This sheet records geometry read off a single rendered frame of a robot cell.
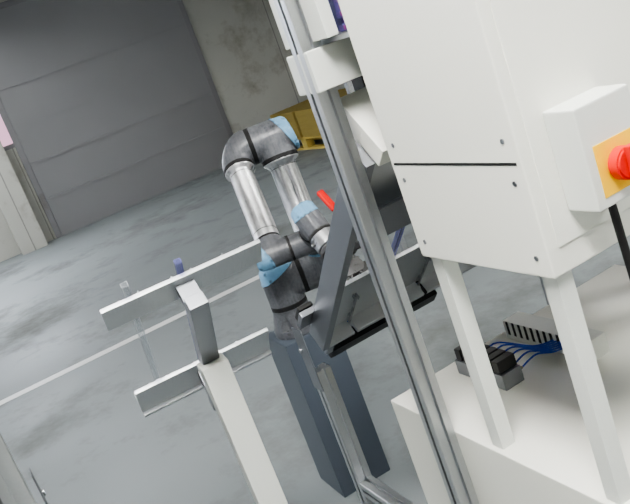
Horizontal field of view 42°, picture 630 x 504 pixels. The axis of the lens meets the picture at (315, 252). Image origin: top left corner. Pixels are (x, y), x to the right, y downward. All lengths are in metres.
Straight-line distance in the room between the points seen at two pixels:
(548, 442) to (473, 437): 0.15
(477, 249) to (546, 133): 0.23
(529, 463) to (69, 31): 9.35
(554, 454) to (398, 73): 0.69
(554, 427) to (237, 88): 9.60
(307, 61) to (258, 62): 9.65
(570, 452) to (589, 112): 0.63
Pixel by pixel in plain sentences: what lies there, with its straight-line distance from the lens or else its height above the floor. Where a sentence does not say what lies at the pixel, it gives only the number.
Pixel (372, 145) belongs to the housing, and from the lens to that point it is 1.44.
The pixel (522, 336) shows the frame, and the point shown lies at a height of 0.64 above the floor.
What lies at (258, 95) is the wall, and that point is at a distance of 11.01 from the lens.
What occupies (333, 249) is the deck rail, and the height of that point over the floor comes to 0.98.
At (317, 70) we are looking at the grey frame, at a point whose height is 1.35.
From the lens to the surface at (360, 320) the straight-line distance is 2.08.
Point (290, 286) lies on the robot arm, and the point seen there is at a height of 0.71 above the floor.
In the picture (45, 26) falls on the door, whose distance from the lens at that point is 10.38.
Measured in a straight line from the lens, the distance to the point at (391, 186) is 1.65.
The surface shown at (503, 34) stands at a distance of 1.10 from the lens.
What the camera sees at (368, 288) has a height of 0.79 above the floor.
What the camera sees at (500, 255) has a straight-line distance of 1.23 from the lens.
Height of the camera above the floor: 1.44
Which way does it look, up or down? 15 degrees down
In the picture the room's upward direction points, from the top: 20 degrees counter-clockwise
